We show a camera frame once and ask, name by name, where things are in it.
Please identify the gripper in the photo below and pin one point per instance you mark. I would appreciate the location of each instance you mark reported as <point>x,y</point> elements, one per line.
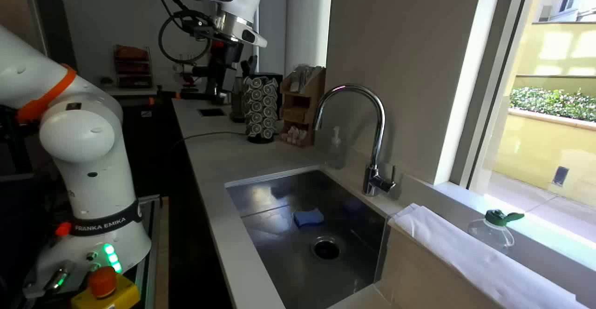
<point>226,60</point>

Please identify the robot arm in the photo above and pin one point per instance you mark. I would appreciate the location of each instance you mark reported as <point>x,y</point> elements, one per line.
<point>88,178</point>

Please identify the chrome tap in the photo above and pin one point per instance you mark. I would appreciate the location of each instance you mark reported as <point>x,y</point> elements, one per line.
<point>378,127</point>

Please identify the chrome tap lever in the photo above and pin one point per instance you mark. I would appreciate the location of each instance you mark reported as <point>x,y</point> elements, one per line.
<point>384,184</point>

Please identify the black coffee machine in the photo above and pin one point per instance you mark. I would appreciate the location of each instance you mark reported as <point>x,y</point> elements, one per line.
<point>209,85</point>

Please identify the coffee pod carousel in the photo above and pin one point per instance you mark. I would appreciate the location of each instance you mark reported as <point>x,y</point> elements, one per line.
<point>260,109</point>

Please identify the wooden tea organizer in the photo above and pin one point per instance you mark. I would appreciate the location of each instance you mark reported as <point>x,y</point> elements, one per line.
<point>300,109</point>

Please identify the clear soap dispenser bottle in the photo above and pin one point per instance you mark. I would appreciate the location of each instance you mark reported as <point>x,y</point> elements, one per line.
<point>336,153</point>

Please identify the blue sponge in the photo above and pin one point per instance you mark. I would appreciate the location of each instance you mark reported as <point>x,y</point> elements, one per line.
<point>308,218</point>

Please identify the steel sink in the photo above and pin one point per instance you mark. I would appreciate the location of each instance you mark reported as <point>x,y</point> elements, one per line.
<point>288,248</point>

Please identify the yellow emergency stop button box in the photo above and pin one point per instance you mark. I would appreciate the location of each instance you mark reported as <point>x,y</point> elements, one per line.
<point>111,295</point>

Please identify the white cloth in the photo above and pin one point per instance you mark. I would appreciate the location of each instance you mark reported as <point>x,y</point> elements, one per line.
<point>465,253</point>

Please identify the clear bottle with green cap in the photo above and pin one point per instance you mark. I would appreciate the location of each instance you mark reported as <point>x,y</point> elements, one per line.
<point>491,234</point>

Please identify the window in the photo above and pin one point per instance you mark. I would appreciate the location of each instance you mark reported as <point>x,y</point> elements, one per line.
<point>549,113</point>

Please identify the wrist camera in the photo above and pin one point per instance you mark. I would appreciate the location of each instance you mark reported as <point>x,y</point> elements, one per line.
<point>199,29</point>

